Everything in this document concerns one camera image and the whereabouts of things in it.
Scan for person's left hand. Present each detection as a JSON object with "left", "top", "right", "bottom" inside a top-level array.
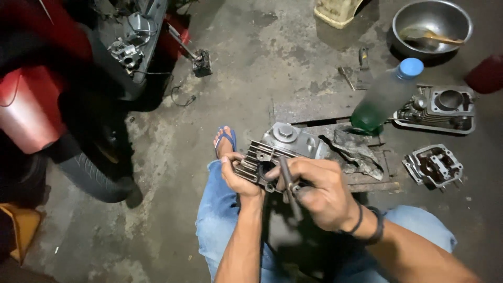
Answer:
[{"left": 220, "top": 152, "right": 266, "bottom": 198}]

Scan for person's right hand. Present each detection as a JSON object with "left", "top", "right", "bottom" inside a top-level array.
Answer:
[{"left": 264, "top": 156, "right": 361, "bottom": 232}]

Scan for dark metal hand tool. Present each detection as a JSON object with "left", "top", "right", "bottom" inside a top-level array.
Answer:
[{"left": 278, "top": 156, "right": 304, "bottom": 221}]

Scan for grey finned engine cylinder head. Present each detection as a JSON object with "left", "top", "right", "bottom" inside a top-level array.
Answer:
[{"left": 233, "top": 121, "right": 329, "bottom": 193}]

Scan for person's left foot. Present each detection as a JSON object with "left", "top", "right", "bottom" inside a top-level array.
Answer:
[{"left": 213, "top": 126, "right": 235, "bottom": 159}]

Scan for blue jeans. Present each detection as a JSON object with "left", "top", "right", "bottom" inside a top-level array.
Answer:
[{"left": 195, "top": 160, "right": 458, "bottom": 283}]

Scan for blue flip-flop sandal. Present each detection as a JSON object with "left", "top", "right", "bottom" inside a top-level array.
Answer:
[{"left": 215, "top": 126, "right": 237, "bottom": 155}]

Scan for dirty grey rag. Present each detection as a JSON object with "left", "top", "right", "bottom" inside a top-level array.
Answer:
[{"left": 318, "top": 126, "right": 384, "bottom": 181}]

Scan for black wristband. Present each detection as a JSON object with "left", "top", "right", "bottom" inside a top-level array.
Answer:
[{"left": 363, "top": 206, "right": 385, "bottom": 246}]

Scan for plastic bottle with blue cap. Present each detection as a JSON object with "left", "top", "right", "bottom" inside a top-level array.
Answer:
[{"left": 350, "top": 58, "right": 424, "bottom": 133}]

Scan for grey cylinder head cover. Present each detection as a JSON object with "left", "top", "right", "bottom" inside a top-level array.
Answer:
[{"left": 402, "top": 144, "right": 464, "bottom": 192}]

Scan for thin metal rod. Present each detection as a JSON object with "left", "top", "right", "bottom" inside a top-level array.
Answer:
[{"left": 338, "top": 66, "right": 368, "bottom": 92}]

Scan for motorcycle foot peg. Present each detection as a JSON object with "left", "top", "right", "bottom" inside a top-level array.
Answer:
[{"left": 167, "top": 23, "right": 213, "bottom": 78}]

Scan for small metal tool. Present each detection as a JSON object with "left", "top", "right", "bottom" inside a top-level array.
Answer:
[{"left": 358, "top": 46, "right": 370, "bottom": 71}]

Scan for black motorcycle tyre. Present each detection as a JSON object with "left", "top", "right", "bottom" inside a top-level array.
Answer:
[{"left": 55, "top": 151, "right": 136, "bottom": 204}]

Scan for engine cylinder block in tray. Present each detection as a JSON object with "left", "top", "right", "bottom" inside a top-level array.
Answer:
[{"left": 392, "top": 84, "right": 477, "bottom": 135}]

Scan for silver carburetor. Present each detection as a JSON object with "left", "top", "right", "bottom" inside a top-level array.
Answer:
[{"left": 107, "top": 38, "right": 145, "bottom": 71}]

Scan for cream plastic container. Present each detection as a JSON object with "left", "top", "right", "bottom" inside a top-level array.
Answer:
[{"left": 314, "top": 0, "right": 364, "bottom": 30}]

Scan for steel bowl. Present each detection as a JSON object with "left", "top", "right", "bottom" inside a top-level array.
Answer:
[{"left": 392, "top": 0, "right": 474, "bottom": 60}]

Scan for dark red container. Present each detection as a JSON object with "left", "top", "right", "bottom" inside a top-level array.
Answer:
[{"left": 464, "top": 52, "right": 503, "bottom": 95}]

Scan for red motorcycle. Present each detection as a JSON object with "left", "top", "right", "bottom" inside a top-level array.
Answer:
[{"left": 0, "top": 0, "right": 192, "bottom": 209}]

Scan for yellow plastic stool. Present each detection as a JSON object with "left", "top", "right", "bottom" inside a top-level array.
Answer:
[{"left": 0, "top": 203, "right": 43, "bottom": 266}]

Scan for thin black wrist cord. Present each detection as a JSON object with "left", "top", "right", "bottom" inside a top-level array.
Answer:
[{"left": 341, "top": 200, "right": 364, "bottom": 236}]

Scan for black loose cable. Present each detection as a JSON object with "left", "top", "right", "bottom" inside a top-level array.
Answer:
[{"left": 132, "top": 69, "right": 197, "bottom": 107}]

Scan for brush with wooden handle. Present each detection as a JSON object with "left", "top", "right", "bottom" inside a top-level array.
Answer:
[{"left": 398, "top": 26, "right": 465, "bottom": 46}]

